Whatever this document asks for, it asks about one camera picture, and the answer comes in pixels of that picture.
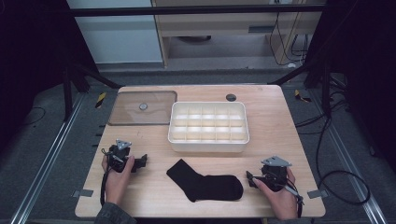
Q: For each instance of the black sock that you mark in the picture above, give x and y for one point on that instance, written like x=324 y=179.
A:
x=208 y=186

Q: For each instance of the metal floor rail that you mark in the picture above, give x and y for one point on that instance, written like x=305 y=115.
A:
x=46 y=161
x=351 y=168

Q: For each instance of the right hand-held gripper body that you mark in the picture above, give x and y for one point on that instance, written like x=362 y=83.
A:
x=275 y=175

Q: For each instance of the person's right hand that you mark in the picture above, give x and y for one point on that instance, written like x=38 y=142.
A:
x=285 y=202

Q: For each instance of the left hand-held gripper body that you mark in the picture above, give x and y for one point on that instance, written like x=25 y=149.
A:
x=118 y=158

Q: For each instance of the dark curtain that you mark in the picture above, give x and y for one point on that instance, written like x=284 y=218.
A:
x=31 y=62
x=367 y=77

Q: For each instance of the yellow black striped tape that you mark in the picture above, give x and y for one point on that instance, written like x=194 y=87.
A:
x=100 y=100
x=300 y=96

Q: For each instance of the dark round table grommet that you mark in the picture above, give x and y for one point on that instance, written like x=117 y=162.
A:
x=231 y=97

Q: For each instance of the black metal stand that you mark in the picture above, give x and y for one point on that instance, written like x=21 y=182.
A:
x=326 y=93
x=67 y=93

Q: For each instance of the white divided storage box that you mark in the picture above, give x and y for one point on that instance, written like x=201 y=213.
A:
x=208 y=146

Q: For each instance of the white plug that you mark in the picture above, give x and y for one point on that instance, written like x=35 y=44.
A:
x=291 y=65

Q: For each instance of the grey tape strip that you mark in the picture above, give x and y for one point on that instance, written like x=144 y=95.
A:
x=82 y=193
x=317 y=194

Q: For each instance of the person's left hand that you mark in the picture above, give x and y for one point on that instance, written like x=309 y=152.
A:
x=115 y=186

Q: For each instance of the black horizontal bar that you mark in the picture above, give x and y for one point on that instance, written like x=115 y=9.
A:
x=186 y=10

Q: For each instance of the white cabinet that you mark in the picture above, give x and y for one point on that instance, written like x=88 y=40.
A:
x=121 y=40

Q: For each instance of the transparent lid with knob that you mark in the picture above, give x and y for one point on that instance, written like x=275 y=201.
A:
x=130 y=115

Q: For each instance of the light wooden cabinet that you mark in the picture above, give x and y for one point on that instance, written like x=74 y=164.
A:
x=224 y=23

